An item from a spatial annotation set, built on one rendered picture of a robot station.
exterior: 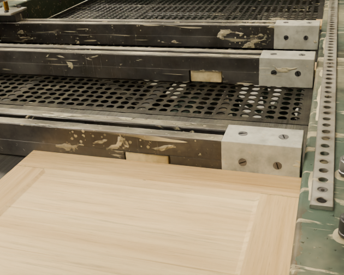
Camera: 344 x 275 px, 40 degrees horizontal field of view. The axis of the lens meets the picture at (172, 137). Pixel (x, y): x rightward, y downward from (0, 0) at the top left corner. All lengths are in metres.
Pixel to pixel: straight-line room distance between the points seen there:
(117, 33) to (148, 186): 0.89
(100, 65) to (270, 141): 0.64
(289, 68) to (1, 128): 0.64
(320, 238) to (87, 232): 0.31
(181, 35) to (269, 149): 0.81
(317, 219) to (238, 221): 0.11
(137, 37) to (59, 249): 1.00
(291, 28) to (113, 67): 0.52
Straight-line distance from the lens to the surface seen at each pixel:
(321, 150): 0.77
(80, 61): 1.30
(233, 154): 0.76
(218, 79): 1.18
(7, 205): 0.77
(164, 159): 0.80
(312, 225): 0.62
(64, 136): 0.87
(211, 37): 1.47
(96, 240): 0.66
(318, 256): 0.58
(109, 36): 1.58
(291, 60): 1.13
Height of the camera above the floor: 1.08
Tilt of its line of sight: 1 degrees up
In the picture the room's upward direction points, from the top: 58 degrees counter-clockwise
